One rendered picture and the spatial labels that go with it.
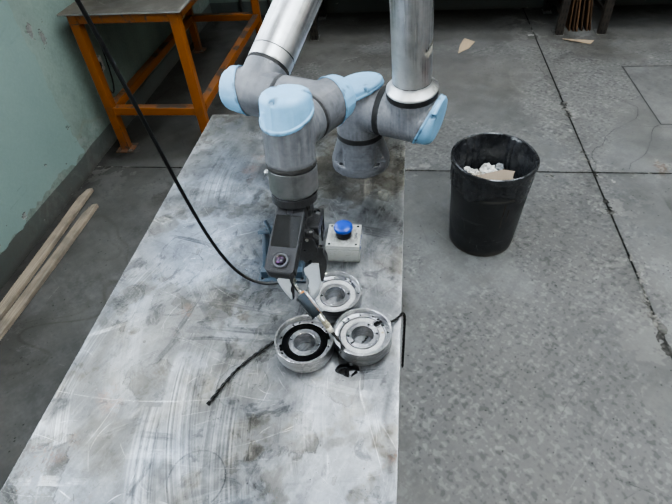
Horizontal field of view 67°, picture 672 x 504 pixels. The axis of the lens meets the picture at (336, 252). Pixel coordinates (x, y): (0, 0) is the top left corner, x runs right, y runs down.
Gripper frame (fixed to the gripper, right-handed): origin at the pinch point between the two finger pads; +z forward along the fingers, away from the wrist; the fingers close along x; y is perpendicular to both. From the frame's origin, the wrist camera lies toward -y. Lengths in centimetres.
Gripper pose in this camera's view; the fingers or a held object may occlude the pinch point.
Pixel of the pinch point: (301, 296)
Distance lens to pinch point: 88.5
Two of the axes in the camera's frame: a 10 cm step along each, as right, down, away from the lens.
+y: 1.3, -5.9, 7.9
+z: 0.4, 8.0, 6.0
